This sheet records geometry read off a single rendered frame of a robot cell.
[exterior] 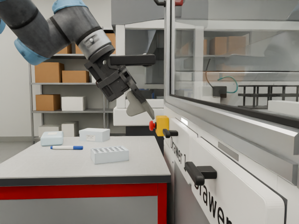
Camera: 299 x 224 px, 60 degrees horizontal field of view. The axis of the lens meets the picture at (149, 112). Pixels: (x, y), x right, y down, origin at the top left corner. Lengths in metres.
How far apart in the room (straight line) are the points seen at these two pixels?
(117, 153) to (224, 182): 0.63
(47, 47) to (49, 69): 4.01
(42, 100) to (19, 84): 0.76
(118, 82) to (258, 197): 0.46
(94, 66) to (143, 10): 0.91
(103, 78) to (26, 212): 0.50
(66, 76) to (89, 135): 3.38
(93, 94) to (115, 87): 4.30
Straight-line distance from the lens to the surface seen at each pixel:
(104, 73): 0.66
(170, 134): 0.65
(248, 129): 0.32
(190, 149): 0.56
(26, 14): 0.63
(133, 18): 1.52
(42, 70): 4.71
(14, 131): 5.46
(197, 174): 0.36
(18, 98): 5.35
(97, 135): 1.28
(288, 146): 0.25
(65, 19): 0.67
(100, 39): 0.65
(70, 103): 4.55
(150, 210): 0.88
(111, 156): 0.94
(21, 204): 0.93
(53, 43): 0.67
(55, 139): 1.25
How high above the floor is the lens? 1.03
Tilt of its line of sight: 6 degrees down
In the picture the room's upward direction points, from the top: straight up
